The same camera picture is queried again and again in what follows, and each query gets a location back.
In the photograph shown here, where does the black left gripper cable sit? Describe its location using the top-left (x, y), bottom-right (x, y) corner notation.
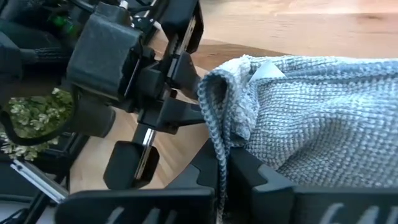
top-left (0, 90), bottom-right (80, 147)

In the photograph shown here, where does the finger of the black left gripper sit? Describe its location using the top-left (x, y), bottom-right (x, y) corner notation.
top-left (157, 96), bottom-right (206, 135)
top-left (172, 52), bottom-right (203, 100)

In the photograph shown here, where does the grey microfiber towel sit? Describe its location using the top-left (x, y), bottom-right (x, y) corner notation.
top-left (197, 54), bottom-right (398, 224)

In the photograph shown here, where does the black aluminium frame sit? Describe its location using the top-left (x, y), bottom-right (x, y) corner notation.
top-left (0, 133), bottom-right (91, 224)

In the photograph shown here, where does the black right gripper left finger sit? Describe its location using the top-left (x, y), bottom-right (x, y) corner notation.
top-left (54, 139), bottom-right (223, 224)

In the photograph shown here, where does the artificial green plant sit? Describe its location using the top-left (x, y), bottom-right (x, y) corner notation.
top-left (0, 87), bottom-right (76, 162)

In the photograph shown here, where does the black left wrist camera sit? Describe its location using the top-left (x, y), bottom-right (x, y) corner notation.
top-left (72, 93), bottom-right (117, 139)

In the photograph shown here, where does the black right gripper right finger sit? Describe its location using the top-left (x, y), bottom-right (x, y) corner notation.
top-left (228, 145), bottom-right (398, 224)

